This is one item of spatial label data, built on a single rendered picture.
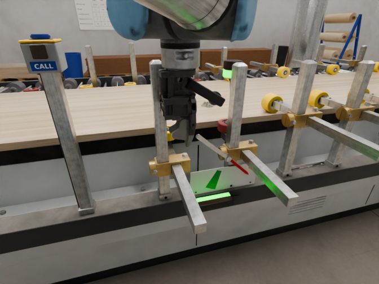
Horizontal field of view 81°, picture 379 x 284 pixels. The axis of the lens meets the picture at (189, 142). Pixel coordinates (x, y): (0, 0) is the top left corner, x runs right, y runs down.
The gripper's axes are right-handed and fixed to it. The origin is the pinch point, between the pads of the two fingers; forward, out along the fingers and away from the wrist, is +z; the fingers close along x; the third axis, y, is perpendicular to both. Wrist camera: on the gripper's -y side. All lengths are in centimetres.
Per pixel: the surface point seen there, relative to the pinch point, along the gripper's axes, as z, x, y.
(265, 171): 9.8, 6.3, -22.1
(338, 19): -48, -510, -567
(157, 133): -0.2, -7.8, 7.8
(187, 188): 11.4, 5.9, 2.2
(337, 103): 1, -18, -71
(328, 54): 39, -487, -543
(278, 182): 9.8, 12.3, -22.2
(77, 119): 6, -44, 37
